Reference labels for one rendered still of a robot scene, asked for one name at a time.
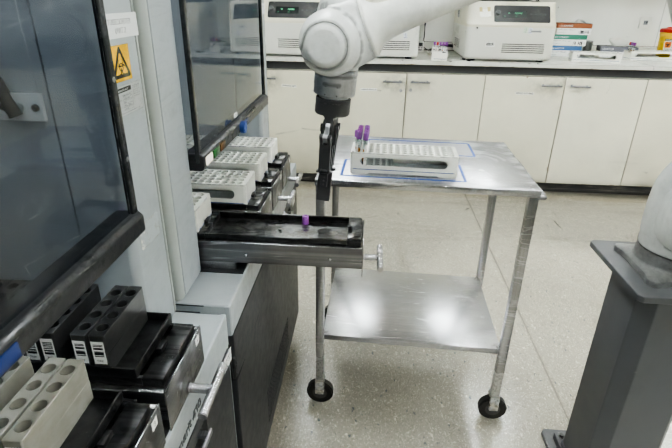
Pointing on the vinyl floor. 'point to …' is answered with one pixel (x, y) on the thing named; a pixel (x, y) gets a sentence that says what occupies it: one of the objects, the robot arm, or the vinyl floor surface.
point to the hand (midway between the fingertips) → (324, 185)
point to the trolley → (365, 294)
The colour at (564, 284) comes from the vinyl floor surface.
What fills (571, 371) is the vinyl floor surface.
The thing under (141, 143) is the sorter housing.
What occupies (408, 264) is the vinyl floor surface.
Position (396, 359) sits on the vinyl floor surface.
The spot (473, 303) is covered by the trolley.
